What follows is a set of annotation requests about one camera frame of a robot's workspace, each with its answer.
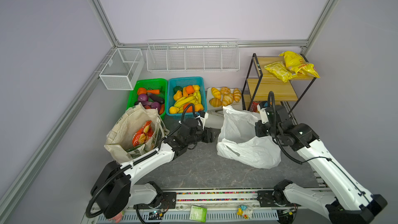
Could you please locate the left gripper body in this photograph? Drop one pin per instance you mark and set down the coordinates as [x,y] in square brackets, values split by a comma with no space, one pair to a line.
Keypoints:
[204,136]

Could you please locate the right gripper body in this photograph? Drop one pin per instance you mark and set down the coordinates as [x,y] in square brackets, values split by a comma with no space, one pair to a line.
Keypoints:
[263,130]

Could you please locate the white plastic grocery bag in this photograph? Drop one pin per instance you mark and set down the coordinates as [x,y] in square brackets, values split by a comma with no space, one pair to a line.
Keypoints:
[238,141]

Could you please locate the red snack bag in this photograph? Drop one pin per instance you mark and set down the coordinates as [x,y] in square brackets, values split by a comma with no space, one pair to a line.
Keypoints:
[143,134]

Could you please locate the cream canvas tote bag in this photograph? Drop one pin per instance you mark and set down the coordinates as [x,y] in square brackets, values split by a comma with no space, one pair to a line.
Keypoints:
[119,141]

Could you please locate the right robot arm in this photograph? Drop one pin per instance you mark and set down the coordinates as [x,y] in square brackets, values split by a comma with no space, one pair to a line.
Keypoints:
[347,202]

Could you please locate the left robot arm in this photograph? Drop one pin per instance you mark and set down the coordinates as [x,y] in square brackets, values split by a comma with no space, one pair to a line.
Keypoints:
[116,187]

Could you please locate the white bread tray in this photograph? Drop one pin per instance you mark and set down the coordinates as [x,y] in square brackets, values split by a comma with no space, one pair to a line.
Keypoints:
[216,116]

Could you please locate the red soda can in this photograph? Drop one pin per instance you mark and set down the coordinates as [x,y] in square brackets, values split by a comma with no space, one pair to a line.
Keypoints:
[254,107]

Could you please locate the yellow fruit front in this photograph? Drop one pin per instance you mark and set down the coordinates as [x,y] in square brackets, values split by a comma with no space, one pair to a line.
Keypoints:
[173,110]

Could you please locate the banana bunch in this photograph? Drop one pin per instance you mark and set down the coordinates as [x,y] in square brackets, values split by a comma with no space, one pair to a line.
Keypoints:
[192,98]

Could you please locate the black wooden shelf rack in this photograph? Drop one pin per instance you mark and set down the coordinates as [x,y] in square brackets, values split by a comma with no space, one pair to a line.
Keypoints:
[259,82]

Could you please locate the teal plastic basket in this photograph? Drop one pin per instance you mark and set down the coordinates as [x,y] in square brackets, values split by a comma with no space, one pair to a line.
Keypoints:
[183,91]

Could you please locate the croissant front left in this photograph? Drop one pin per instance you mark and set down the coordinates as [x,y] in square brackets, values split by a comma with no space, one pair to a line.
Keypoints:
[215,102]

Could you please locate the croissant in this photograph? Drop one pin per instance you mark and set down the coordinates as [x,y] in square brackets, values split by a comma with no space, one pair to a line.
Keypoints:
[216,93]
[215,102]
[225,90]
[227,99]
[237,95]

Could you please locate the yellow pear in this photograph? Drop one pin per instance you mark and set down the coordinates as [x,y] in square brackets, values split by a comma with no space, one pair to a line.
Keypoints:
[178,95]

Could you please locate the orange fruit back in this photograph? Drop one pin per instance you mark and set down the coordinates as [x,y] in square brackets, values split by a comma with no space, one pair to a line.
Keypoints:
[190,89]

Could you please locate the croissant far left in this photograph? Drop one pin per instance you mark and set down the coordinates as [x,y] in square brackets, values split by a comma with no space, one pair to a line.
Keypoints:
[216,93]

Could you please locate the green avocado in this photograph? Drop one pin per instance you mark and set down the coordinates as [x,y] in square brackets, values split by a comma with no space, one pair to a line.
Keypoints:
[177,88]

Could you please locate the croissant far right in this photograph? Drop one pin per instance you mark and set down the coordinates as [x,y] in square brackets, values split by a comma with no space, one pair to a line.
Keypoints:
[237,95]

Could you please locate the croissant centre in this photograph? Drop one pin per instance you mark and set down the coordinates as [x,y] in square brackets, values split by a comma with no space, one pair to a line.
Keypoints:
[227,99]

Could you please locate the dark purple eggplant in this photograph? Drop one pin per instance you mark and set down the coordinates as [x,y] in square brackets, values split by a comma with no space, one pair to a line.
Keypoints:
[156,98]

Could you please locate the yellow chip bag left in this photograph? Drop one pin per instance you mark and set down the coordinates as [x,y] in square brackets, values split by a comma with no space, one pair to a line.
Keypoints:
[280,71]

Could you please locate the yellow chip bag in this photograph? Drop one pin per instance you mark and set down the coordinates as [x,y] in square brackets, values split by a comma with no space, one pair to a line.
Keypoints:
[280,71]
[297,64]

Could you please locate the croissant top middle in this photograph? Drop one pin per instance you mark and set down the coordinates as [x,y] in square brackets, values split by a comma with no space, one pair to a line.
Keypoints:
[225,90]

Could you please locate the orange carrot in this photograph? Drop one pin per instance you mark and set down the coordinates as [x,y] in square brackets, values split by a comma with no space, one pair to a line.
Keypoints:
[156,92]

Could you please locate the purple eggplant front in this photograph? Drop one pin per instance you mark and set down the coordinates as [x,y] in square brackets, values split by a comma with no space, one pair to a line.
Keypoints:
[143,103]

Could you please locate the yellow chip bag right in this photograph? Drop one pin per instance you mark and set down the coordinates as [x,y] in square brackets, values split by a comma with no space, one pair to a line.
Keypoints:
[297,64]

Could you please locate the purple onion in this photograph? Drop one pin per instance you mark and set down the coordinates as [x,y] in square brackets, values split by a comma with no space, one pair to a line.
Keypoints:
[143,98]

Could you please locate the green plastic basket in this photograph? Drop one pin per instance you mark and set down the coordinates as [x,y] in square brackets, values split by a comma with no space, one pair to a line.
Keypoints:
[150,84]

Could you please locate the orange red tomato back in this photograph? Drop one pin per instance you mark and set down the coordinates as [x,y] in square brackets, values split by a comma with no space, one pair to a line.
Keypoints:
[141,91]

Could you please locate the green small box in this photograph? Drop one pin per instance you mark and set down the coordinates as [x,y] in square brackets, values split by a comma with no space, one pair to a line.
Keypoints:
[198,214]

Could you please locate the small white mesh basket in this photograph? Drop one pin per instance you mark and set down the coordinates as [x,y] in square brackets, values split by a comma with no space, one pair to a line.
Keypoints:
[123,69]

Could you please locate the yellow toy figure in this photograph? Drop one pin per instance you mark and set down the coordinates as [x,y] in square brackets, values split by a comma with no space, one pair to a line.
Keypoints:
[244,212]

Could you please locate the pink toy figure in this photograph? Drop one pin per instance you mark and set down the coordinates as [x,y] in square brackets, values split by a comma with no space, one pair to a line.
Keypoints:
[116,219]

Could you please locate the long white wire basket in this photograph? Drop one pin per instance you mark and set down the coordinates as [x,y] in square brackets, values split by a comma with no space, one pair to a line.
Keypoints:
[191,55]

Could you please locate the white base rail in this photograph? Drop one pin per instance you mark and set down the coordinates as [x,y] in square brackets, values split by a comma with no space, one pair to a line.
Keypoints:
[221,205]

